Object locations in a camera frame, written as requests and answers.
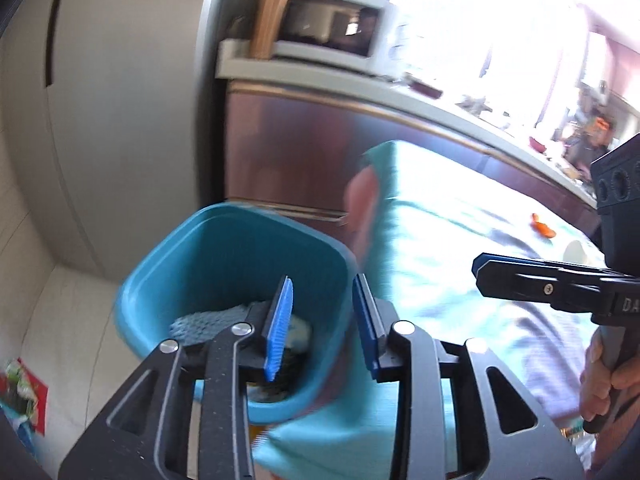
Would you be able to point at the green clear plastic wrapper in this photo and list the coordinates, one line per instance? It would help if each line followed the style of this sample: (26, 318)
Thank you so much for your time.
(580, 440)

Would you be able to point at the kitchen counter with cabinets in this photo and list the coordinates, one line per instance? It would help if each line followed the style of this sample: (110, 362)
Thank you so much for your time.
(280, 150)

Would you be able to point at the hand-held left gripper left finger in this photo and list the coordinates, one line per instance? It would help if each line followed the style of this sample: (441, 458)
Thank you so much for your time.
(277, 330)

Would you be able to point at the green printed plastic bag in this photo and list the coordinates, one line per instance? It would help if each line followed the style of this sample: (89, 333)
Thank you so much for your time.
(15, 385)

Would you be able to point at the dark red bowl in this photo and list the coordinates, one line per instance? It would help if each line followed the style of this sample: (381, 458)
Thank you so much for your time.
(426, 89)

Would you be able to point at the copper thermos flask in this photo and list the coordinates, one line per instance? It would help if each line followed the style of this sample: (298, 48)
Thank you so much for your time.
(265, 25)

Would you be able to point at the grey refrigerator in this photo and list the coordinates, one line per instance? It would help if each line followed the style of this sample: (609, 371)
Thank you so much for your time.
(125, 110)

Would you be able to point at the teal patterned tablecloth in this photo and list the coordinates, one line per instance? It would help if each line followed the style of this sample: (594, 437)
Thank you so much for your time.
(450, 210)

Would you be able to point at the white microwave oven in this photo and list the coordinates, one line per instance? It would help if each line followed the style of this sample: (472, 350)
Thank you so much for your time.
(325, 20)

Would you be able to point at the grey patterned sock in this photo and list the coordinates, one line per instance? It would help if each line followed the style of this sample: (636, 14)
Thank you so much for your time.
(210, 322)

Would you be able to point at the person's leg in brown pants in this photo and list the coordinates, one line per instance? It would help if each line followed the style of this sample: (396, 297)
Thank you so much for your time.
(257, 440)

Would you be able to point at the teal plastic bin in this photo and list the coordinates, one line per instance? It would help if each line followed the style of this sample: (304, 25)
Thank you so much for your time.
(210, 250)

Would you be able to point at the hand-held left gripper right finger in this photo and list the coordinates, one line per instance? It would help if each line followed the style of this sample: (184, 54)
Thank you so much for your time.
(362, 320)

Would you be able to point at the person's right hand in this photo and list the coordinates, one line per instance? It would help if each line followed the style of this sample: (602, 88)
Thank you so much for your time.
(592, 380)

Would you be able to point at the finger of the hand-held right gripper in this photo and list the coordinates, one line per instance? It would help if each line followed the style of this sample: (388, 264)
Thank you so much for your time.
(545, 290)
(525, 265)

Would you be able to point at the dark framed window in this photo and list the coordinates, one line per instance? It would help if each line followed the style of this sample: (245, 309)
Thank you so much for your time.
(475, 35)

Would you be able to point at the orange sock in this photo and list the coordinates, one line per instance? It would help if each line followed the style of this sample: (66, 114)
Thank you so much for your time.
(542, 229)

